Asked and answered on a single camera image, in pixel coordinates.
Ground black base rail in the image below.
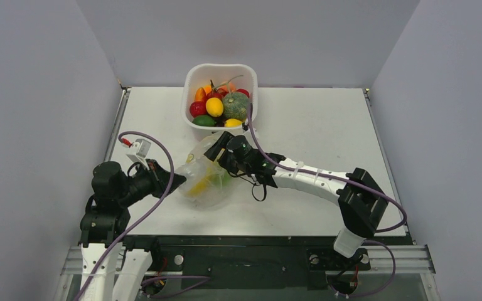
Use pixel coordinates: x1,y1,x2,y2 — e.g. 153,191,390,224
109,235,435,290

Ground yellow lemon at front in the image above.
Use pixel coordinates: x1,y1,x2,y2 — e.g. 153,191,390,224
224,119,244,127

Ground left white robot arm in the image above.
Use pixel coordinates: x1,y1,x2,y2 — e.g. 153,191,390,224
75,159,187,300

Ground clear plastic bag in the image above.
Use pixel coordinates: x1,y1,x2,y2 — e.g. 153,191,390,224
175,132,240,208

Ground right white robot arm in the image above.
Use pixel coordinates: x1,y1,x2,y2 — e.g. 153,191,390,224
204,132,388,268

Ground orange pepper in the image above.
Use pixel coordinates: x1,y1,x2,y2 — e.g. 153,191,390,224
194,87,207,102

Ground green lime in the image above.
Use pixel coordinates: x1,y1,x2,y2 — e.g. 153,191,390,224
192,115,216,127

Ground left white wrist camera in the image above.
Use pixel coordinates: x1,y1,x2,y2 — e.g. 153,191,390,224
126,139,151,170

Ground green fake grapes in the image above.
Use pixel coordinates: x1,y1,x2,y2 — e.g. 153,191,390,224
210,173,232,189

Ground yellow lemon in basket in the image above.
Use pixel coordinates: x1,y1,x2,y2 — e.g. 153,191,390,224
205,97,224,117

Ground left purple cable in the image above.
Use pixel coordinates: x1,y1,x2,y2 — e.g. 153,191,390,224
72,130,176,301

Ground red tomato at back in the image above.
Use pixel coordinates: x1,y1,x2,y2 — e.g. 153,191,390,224
237,88,250,98

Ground red apple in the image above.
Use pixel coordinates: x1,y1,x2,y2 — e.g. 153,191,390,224
189,101,207,118

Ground green cantaloupe melon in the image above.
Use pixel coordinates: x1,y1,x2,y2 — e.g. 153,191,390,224
222,92,250,122

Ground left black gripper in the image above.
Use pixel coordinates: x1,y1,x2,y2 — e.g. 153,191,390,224
118,157,186,205

